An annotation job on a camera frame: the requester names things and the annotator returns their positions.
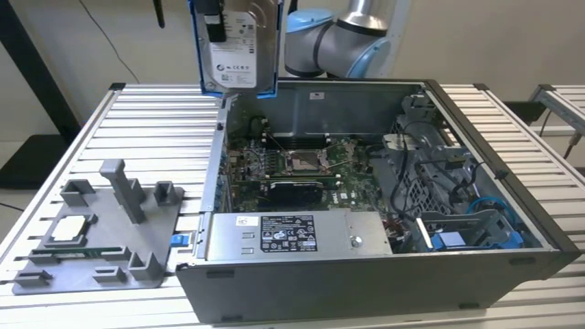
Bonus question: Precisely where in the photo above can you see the silver CPU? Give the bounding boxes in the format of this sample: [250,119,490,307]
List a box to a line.
[48,215,96,243]

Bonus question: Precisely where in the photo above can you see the black open PC case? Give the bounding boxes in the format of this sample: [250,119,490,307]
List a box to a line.
[174,77,582,325]

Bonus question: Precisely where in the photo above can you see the grey parts rack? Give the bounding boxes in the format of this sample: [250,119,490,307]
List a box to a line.
[10,159,186,296]

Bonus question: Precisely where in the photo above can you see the black wall cable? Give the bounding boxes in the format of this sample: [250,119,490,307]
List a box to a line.
[77,0,141,85]

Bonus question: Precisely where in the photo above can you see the hard disk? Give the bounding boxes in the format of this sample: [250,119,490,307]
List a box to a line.
[188,0,285,100]

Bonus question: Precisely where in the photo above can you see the small black antenna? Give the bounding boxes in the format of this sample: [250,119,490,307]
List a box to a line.
[152,0,166,29]

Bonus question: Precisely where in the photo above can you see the black graphics card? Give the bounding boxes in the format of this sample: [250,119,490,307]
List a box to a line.
[266,180,326,208]

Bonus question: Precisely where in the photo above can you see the green motherboard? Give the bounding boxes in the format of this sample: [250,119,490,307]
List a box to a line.
[225,132,390,214]

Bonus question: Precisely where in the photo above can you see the green RAM stick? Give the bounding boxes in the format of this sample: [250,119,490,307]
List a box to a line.
[30,246,125,258]

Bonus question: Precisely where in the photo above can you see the thin locking lever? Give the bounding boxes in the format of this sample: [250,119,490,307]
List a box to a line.
[261,127,294,156]

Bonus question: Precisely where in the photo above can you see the blue carrier in bay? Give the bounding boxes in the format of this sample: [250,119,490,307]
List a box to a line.
[430,232,468,248]

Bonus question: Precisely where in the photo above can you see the black upright post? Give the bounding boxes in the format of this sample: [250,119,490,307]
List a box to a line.
[0,0,80,142]

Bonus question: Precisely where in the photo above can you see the metal slat side table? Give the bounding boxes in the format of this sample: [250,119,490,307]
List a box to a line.
[527,84,585,138]

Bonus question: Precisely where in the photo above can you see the CPU socket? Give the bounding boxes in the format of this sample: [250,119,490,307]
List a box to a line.
[284,149,330,173]

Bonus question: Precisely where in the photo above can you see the metal socket cover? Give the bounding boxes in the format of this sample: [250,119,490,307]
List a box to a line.
[325,141,357,162]

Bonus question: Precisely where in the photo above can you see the black floor box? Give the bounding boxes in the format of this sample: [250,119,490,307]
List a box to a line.
[0,134,70,190]

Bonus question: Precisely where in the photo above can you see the black wire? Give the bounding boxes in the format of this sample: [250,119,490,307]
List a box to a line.
[390,119,441,220]

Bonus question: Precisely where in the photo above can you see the blue wire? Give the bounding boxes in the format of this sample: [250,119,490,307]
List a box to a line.
[464,195,522,241]

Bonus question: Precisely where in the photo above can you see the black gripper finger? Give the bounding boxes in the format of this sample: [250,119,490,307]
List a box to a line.
[200,0,228,44]

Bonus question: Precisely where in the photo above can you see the grey metal disk bay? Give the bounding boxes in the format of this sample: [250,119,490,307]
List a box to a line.
[409,207,525,253]

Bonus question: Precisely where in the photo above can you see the black box under table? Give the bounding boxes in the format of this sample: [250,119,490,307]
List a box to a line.
[502,101,547,123]

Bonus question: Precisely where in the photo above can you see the silver power supply unit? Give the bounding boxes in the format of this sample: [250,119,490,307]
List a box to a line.
[202,211,394,260]

